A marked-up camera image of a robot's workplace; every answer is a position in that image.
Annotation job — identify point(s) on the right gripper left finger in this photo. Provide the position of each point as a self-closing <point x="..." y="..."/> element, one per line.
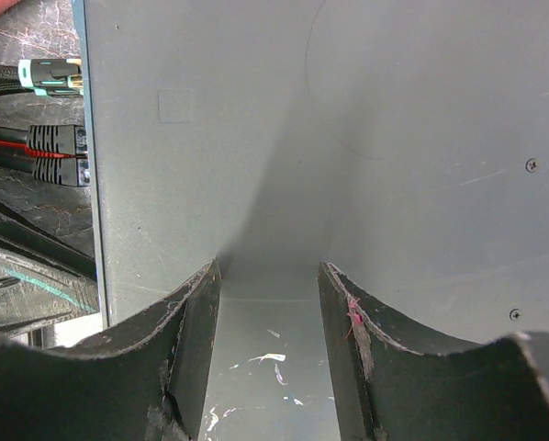
<point x="142" y="379"/>

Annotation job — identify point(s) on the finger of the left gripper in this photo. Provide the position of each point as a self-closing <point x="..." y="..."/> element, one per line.
<point x="19" y="236"/>
<point x="37" y="291"/>

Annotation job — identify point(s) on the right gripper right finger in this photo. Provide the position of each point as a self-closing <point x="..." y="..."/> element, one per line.
<point x="394" y="378"/>

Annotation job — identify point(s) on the teal braided cable plug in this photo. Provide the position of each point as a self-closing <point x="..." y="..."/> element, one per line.
<point x="44" y="77"/>

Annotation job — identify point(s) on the dark network switch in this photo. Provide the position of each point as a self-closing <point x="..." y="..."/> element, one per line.
<point x="404" y="142"/>

